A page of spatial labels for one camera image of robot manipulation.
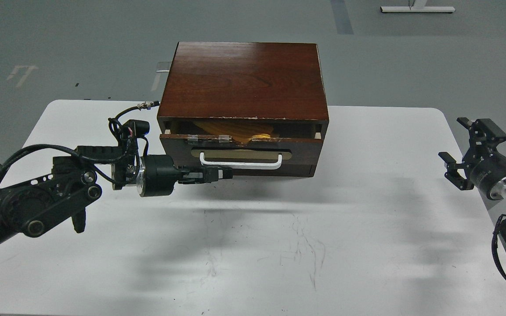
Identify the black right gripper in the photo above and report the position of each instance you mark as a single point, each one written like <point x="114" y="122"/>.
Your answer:
<point x="483" y="165"/>

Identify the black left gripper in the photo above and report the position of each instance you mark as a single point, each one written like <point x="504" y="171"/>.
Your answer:
<point x="158" y="175"/>

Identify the yellow corn cob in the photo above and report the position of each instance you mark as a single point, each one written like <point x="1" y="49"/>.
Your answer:
<point x="240" y="132"/>

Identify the wooden drawer with white handle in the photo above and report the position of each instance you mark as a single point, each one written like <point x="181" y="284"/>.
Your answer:
<point x="292" y="157"/>

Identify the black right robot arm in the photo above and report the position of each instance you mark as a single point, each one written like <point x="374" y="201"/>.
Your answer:
<point x="482" y="166"/>

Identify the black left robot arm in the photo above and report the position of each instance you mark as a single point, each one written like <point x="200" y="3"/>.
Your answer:
<point x="34" y="207"/>

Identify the dark wooden cabinet box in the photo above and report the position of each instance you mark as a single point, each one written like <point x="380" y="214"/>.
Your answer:
<point x="279" y="84"/>

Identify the white table leg base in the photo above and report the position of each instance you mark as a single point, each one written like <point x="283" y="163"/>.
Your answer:
<point x="417" y="6"/>

